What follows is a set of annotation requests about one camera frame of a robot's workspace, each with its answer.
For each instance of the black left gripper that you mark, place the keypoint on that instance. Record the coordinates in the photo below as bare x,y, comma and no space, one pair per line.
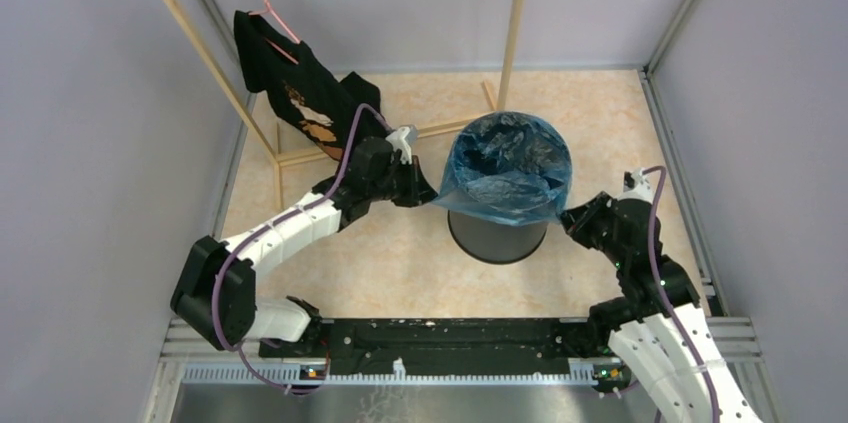
419,190

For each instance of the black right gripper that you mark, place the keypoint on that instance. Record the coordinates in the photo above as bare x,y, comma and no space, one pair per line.
575,221

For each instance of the black round trash bin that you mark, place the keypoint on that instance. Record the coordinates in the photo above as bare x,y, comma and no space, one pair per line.
494,243

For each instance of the blue plastic trash bag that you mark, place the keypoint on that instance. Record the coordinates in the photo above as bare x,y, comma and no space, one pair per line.
509,168

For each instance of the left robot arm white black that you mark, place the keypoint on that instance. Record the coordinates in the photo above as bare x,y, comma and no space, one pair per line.
216,293

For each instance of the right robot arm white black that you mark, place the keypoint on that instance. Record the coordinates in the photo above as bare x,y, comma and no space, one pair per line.
657,327

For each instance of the black printed t-shirt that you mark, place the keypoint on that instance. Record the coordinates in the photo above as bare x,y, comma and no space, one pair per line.
300,90

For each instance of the pink clothes hanger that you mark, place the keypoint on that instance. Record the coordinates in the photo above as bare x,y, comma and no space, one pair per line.
268,6

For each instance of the wooden clothes rack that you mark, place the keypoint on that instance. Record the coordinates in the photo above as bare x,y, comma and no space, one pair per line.
496,97

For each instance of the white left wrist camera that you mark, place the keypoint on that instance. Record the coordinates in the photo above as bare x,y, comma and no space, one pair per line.
402,139

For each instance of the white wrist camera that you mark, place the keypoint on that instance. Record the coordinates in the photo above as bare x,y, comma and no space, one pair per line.
402,139
636,186

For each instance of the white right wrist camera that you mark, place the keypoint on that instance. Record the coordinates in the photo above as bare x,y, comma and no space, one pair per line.
636,186

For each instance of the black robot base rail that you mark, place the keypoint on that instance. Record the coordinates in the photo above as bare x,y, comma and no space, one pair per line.
352,352

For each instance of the metal corner frame left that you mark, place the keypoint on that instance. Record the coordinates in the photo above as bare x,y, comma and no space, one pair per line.
219,55

